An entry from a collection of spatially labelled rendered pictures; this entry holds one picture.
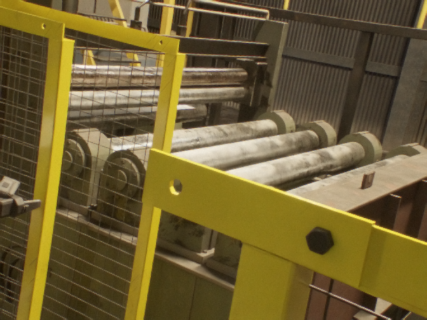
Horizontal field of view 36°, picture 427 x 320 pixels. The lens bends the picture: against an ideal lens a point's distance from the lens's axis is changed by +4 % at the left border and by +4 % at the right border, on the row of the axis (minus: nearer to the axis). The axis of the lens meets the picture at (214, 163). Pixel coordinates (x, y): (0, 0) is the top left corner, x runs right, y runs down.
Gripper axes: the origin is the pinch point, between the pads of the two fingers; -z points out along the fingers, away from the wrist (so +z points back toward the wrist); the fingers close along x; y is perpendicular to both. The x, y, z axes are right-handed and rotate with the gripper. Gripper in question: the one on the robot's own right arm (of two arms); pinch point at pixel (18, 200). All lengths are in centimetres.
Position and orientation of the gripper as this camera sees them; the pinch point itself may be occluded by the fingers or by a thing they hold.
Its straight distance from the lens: 198.9
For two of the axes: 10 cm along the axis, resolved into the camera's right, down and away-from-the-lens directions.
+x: -8.4, -2.6, 4.7
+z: -5.1, 1.2, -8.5
